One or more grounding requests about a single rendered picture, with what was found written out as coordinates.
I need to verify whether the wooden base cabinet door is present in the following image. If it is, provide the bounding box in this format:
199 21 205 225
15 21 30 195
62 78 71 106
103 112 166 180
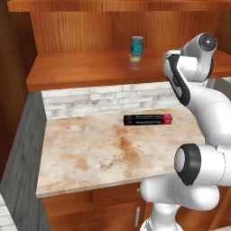
44 200 148 231
208 186 231 231

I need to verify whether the black and red box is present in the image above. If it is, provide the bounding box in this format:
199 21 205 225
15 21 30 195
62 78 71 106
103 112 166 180
123 113 173 127

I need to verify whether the teal can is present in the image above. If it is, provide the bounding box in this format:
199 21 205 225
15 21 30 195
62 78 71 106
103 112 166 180
130 35 145 58

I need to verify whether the wooden drawer front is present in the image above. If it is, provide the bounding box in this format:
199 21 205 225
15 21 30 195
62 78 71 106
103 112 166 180
89 182 143 206

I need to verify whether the open wooden wall cabinet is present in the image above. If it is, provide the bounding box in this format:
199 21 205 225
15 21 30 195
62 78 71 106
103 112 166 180
6 0 231 92

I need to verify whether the silver cabinet door handle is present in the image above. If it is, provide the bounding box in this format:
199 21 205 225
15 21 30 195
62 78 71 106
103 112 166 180
134 207 142 228

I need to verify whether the wooden wall cabinet door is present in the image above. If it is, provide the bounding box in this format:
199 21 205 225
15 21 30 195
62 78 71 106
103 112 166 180
216 11 231 57
0 0 38 182

